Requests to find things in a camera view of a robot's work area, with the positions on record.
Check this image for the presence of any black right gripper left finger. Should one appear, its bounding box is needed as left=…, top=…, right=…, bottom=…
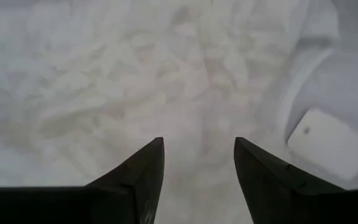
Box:
left=0, top=136, right=166, bottom=224

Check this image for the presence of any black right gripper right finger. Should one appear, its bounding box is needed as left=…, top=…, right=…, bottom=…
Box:
left=233, top=136, right=358, bottom=224

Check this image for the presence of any white lace garment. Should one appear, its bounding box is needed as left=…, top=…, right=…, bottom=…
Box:
left=0, top=0, right=358, bottom=224

